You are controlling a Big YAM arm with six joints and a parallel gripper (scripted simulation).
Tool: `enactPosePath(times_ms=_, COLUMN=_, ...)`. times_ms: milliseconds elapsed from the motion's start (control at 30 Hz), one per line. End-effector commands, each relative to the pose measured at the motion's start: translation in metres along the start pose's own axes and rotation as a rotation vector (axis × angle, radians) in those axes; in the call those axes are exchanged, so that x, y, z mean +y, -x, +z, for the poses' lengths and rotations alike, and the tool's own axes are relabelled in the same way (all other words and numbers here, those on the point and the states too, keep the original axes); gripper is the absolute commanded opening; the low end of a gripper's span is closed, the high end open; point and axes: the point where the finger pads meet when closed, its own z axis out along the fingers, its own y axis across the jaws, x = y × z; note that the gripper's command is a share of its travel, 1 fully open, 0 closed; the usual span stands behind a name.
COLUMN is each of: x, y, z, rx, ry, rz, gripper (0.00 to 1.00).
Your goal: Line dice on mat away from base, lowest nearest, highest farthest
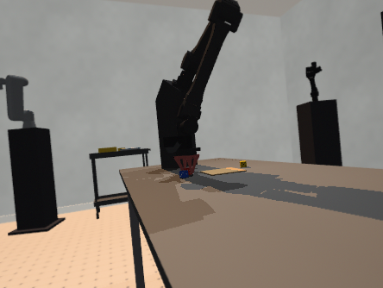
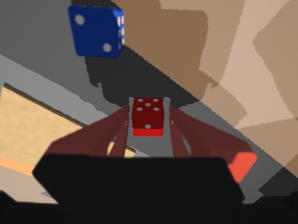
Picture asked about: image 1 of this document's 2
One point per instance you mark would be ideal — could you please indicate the dark blue die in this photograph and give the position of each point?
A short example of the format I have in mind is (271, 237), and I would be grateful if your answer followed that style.
(183, 174)

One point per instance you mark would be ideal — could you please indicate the tan flat mat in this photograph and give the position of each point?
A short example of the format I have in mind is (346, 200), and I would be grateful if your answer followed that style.
(223, 171)

